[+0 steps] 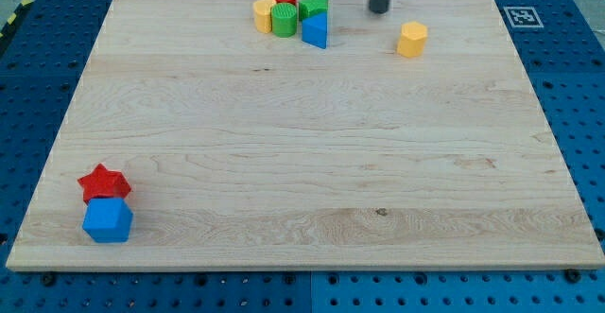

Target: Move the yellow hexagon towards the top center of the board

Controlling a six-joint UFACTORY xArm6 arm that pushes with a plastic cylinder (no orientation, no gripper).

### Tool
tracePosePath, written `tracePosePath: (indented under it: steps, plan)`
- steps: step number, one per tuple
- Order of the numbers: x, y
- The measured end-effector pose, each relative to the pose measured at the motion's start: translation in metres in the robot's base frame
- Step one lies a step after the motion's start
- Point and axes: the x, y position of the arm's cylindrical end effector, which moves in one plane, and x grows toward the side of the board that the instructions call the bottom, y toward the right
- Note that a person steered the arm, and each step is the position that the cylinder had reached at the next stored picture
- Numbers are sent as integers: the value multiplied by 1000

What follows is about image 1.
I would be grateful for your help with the red star block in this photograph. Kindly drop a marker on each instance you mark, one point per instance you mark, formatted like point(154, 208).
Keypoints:
point(104, 183)

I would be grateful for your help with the green star block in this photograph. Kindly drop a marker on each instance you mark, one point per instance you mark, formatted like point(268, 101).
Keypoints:
point(310, 8)

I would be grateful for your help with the blue triangle block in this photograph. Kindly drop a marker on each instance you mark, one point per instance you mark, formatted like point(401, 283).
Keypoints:
point(315, 30)

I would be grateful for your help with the blue cube block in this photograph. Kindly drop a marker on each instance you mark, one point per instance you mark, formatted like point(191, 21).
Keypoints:
point(108, 220)

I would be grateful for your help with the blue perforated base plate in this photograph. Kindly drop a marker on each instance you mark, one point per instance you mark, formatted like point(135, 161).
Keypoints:
point(51, 41)

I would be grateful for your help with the green cylinder block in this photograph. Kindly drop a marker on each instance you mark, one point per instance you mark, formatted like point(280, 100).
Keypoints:
point(284, 20)

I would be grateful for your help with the yellow cylinder block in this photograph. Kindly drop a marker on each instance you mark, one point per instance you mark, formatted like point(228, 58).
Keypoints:
point(262, 15)

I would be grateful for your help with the wooden board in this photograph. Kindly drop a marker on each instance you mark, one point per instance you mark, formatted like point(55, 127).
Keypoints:
point(246, 151)

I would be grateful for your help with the yellow hexagon block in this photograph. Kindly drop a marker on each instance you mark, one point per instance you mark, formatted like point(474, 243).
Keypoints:
point(412, 39)

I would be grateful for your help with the white fiducial marker tag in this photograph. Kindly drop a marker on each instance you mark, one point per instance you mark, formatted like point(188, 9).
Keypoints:
point(523, 17)

